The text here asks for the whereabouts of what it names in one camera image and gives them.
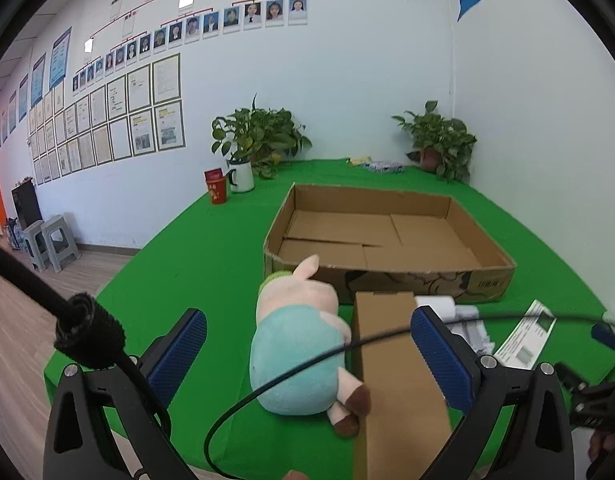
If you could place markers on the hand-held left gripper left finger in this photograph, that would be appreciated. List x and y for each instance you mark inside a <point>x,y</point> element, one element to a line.
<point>180,355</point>

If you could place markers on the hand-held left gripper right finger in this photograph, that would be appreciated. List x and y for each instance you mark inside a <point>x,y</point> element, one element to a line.
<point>442,360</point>

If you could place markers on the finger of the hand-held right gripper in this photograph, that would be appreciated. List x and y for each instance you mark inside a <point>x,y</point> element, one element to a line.
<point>572,377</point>
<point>605,335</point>

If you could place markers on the white hair dryer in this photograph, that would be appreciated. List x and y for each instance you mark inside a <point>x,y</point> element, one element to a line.
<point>470,335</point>

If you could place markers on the small brown cardboard box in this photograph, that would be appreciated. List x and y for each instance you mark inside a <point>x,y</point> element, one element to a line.
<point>392,410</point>

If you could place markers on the pink plush pig toy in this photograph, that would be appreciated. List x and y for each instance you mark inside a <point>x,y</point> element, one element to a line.
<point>292,350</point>

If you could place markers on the large shallow cardboard box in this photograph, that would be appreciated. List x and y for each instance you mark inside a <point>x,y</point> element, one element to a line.
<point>367,255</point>

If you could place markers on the white printed paper sheet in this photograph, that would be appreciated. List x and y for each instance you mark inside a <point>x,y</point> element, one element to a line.
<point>525,340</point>

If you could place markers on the green table cloth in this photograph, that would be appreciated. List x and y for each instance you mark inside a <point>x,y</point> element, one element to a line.
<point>197,260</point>

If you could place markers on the grey plastic stool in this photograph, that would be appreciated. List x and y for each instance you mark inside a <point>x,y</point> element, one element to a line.
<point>31,245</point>
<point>62,240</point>

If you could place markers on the red paper box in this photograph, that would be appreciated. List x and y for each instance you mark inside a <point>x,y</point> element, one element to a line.
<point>216,190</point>

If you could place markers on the white enamel mug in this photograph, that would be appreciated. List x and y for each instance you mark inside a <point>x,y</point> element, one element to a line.
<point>242,176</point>

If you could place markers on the blue white snack packet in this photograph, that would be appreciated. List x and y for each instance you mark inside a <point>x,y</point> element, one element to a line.
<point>387,166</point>

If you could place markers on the cluster of water bottles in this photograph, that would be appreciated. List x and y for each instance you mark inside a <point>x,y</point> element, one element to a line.
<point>12,235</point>

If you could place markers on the black cabinet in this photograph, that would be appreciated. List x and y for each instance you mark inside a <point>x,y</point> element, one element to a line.
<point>26,205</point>

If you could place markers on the yellow snack packet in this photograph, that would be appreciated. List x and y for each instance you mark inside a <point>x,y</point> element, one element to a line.
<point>360,161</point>

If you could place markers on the potted plant with brown pot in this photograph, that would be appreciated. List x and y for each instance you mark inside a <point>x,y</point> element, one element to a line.
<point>440,140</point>

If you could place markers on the leafy green pothos plant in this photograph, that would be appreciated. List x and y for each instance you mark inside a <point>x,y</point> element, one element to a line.
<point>260,132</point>

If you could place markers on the grid of framed documents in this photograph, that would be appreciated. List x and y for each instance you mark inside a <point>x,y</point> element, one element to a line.
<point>112,120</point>

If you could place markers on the row of blue notice boards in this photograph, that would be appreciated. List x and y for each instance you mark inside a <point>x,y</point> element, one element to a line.
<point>60,57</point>

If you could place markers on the row of portrait photos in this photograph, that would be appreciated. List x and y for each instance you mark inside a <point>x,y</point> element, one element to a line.
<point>192,27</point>

